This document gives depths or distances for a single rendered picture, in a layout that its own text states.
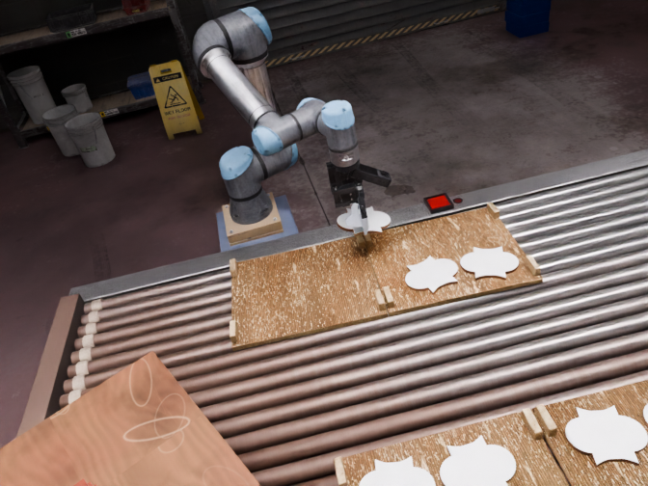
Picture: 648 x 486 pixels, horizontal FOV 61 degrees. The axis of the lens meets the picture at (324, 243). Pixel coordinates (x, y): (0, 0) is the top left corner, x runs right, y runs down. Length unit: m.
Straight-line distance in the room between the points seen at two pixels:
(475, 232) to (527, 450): 0.70
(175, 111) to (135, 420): 3.91
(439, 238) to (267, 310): 0.54
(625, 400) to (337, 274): 0.76
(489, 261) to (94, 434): 1.04
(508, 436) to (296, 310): 0.62
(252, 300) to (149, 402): 0.44
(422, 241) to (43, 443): 1.08
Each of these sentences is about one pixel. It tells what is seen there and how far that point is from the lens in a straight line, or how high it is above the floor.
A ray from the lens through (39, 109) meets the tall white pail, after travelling 5.90.
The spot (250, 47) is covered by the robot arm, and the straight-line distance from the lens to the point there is 1.67.
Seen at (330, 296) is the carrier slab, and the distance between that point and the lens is 1.50.
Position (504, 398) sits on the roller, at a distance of 1.29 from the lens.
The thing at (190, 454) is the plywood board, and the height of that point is 1.04.
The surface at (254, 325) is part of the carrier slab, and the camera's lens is 1.48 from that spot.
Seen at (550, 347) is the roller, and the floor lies 0.91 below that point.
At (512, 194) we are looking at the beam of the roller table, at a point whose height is 0.91.
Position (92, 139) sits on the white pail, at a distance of 4.89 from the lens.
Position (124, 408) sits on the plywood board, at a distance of 1.29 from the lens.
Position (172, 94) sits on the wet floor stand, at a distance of 4.92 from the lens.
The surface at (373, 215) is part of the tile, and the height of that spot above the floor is 1.05.
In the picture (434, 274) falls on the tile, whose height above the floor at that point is 0.95.
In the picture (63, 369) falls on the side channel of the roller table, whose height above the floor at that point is 0.93.
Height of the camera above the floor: 1.95
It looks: 37 degrees down
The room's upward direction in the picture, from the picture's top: 12 degrees counter-clockwise
